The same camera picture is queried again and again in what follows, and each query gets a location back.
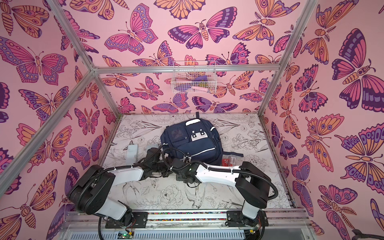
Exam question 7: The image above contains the navy blue backpack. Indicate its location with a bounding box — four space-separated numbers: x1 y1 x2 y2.
161 118 244 166

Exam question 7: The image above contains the red pencil case pack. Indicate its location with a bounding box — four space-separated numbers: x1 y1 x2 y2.
221 155 243 167

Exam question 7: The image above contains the white flat eraser box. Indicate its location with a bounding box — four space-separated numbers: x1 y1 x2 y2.
126 145 138 165

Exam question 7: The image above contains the white wire basket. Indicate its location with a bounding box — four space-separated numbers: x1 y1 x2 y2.
170 61 218 94

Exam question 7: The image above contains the aluminium frame post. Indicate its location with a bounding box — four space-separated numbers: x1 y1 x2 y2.
258 0 318 117

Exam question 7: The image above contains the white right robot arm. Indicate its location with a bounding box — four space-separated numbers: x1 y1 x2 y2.
165 158 279 220

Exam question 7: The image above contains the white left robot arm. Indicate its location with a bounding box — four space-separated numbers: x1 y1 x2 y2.
66 147 167 226

